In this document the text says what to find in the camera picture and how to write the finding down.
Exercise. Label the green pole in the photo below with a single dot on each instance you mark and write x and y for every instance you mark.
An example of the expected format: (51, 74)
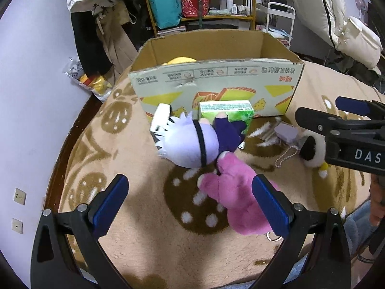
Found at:
(199, 6)

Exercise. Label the cream padded chair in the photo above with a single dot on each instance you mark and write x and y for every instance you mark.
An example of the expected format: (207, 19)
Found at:
(318, 6)

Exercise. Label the person's right hand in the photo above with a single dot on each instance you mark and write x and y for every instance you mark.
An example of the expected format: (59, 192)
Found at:
(378, 201)

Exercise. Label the yellow wooden shelf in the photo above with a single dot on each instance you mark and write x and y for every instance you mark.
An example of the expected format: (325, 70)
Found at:
(210, 17)

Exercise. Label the group of cosmetic bottles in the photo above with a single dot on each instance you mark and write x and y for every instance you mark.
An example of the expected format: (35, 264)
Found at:
(229, 3)

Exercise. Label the teal bag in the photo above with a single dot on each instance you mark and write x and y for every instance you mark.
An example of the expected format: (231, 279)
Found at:
(165, 9)

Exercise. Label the small black glossy box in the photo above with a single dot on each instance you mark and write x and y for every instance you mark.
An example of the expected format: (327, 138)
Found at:
(161, 117)

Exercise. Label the person's right leg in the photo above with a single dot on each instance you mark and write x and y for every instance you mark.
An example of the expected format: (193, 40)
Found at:
(358, 225)

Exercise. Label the mint folded cloth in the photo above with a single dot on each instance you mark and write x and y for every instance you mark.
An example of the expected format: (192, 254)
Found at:
(219, 11)

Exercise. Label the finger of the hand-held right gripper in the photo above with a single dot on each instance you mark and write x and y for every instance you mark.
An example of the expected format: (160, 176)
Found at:
(312, 122)
(352, 104)

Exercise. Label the green tissue pack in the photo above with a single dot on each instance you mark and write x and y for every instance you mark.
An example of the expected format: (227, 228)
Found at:
(228, 108)

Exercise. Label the beige hanging coat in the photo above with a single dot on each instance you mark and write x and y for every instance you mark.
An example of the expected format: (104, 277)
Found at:
(120, 36)

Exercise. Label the beige patterned blanket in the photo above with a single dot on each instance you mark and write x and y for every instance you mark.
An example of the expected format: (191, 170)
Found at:
(150, 246)

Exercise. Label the printed cardboard box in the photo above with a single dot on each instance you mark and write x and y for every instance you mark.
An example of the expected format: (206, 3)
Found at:
(228, 72)

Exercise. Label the grey-purple pouch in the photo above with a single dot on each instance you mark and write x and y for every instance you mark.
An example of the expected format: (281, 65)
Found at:
(285, 132)

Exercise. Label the red patterned bag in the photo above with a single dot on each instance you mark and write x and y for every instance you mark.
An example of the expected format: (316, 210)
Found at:
(189, 0)

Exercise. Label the dark wooden bed frame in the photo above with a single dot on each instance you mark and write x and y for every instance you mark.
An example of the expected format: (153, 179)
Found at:
(69, 144)

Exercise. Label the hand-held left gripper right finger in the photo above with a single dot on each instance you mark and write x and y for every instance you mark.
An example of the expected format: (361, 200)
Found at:
(270, 207)

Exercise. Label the dark cloth pile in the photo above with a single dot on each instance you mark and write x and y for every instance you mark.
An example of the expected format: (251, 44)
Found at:
(355, 66)

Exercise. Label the yellow plush toy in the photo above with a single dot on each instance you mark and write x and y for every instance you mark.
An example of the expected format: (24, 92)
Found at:
(180, 60)

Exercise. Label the white-haired plush doll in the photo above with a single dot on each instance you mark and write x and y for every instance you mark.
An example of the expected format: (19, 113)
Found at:
(183, 141)

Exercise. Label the stack of books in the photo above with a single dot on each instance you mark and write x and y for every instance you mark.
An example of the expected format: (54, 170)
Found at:
(171, 30)

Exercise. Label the black printed cloth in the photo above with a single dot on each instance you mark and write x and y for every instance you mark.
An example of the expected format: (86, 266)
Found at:
(144, 15)

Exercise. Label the light blue cloth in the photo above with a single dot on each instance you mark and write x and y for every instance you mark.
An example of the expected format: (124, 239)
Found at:
(278, 32)

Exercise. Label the white wall socket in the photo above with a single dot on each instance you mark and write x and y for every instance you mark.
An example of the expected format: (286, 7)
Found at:
(19, 196)
(17, 225)

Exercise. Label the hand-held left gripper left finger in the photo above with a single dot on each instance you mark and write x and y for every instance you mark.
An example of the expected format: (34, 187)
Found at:
(109, 207)

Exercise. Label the pink plush toy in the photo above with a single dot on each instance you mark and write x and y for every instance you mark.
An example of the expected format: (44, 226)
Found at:
(234, 192)

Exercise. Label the pink desk fan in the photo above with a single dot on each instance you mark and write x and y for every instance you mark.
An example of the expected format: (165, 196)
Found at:
(361, 4)

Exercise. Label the black hanging coat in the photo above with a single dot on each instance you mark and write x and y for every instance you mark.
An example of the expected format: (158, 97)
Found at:
(87, 42)

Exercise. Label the white trolley cart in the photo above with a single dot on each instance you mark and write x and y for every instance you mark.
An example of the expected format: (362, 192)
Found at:
(281, 6)

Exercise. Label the plastic bag of plush toys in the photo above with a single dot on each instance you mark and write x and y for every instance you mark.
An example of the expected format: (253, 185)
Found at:
(99, 85)

